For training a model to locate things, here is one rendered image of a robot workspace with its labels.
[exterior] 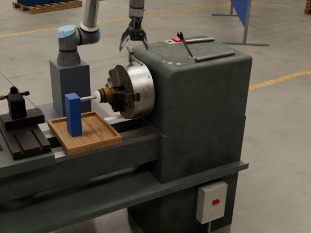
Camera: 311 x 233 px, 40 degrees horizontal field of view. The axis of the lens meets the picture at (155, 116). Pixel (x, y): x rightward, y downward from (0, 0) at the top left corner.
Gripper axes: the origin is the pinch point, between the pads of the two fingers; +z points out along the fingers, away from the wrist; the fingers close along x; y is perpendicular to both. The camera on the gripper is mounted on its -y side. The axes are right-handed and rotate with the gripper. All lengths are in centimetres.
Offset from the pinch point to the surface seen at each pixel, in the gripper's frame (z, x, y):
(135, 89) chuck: 17.6, -0.3, 10.5
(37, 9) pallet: 191, -47, -658
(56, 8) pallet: 194, -9, -678
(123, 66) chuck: 10.1, -4.4, -2.1
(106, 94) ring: 23.1, -14.7, 3.7
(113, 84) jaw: 21.2, -9.6, -2.9
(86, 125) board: 46, -25, -1
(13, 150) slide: 35, -63, 33
